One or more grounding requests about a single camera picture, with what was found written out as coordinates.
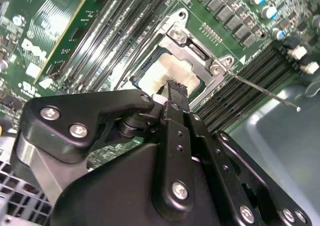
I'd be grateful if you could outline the thin wire locking lever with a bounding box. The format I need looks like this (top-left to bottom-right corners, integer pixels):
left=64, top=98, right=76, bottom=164
left=223, top=70, right=302, bottom=112

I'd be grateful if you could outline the metal socket cover frame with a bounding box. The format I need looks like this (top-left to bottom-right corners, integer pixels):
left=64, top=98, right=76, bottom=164
left=127, top=27, right=226, bottom=106

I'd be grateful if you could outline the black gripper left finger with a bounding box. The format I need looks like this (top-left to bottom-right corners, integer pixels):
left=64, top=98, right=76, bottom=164
left=11, top=79, right=196, bottom=222

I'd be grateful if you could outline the silver square CPU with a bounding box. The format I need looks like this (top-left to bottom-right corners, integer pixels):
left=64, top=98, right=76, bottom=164
left=136, top=52, right=202, bottom=98

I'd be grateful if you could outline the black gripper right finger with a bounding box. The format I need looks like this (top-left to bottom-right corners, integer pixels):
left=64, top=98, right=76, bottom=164
left=186, top=112, right=313, bottom=226

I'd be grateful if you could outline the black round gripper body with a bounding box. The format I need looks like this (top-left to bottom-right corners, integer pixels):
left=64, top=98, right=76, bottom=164
left=48, top=142, right=238, bottom=226

